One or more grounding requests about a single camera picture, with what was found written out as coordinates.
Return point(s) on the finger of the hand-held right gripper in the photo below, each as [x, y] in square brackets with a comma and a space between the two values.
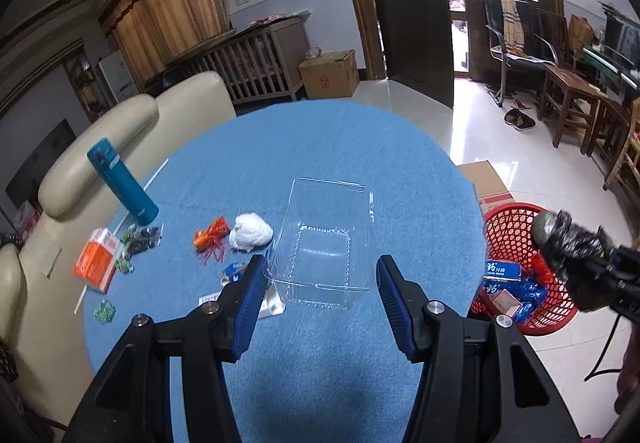
[625, 263]
[627, 300]

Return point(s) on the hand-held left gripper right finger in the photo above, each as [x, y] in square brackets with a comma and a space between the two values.
[395, 303]

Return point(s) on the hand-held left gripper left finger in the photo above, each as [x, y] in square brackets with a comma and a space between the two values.
[250, 303]

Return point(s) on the white medicine box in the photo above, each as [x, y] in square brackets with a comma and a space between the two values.
[272, 308]

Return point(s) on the small blue toothpaste box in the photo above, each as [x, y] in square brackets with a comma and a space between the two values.
[234, 273]

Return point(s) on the black plastic bag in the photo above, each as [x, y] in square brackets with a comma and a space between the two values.
[565, 248]

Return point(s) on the white tissue ball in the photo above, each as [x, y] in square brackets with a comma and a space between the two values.
[250, 232]

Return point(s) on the orange wrapper with red ribbon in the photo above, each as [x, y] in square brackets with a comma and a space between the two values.
[212, 235]

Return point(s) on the red plastic bag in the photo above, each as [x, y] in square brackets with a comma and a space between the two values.
[541, 268]

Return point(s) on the clear plastic tray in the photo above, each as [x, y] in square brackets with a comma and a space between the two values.
[320, 243]

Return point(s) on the blue plastic bag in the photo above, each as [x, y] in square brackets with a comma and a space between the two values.
[531, 295]

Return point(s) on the large blue toothpaste box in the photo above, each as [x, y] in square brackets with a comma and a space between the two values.
[500, 275]

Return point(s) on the orange box with barcode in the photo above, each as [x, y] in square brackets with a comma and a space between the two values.
[506, 304]

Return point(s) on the red plastic basket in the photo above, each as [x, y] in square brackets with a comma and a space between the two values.
[505, 228]

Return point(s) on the person's dark clothing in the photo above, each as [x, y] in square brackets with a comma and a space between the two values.
[630, 373]

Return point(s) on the clear bag of dark candies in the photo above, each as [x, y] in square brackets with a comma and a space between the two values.
[145, 239]

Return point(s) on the green candy wrapper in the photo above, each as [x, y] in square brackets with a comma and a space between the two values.
[124, 264]
[104, 310]
[129, 233]

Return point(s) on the flat cardboard box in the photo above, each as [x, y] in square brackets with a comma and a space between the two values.
[487, 183]

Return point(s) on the white drinking straw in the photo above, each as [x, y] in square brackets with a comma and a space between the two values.
[155, 175]

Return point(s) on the orange and white carton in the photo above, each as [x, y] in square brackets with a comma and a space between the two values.
[95, 265]

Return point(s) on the dark slipper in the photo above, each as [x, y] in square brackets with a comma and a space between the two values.
[514, 116]
[525, 124]

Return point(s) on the teal thermos bottle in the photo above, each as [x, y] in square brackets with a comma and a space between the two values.
[125, 183]

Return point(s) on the wooden stool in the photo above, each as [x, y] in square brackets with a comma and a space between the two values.
[570, 88]

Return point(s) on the glass media stand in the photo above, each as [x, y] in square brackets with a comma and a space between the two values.
[610, 70]

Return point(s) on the pale paper sheet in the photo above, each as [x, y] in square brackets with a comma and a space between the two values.
[52, 263]

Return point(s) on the cream leather sofa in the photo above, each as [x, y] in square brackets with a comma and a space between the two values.
[40, 303]

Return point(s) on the black monitor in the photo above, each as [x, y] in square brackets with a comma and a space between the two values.
[625, 40]

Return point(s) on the brown paper bag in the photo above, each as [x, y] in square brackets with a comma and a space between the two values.
[581, 33]

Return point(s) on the grey wooden crib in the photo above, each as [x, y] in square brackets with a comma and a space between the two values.
[250, 68]

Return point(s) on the brown cardboard box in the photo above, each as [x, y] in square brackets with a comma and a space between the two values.
[330, 75]

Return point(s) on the dark wooden armchair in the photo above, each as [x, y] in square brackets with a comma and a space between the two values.
[552, 33]

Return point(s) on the striped towel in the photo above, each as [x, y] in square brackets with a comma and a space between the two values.
[512, 28]

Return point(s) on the white appliance cabinet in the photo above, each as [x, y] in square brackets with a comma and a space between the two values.
[117, 78]

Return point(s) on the dark door with stained glass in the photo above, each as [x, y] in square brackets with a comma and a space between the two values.
[415, 38]

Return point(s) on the wooden display shelf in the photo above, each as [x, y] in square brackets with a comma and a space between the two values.
[85, 88]

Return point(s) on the pink clothes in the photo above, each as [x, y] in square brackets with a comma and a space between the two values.
[267, 19]

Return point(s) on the beige curtain with red band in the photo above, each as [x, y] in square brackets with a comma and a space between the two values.
[170, 8]

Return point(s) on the metal frame chair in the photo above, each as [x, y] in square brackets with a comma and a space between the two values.
[500, 68]

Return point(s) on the black wall television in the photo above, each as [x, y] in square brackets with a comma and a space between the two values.
[40, 163]

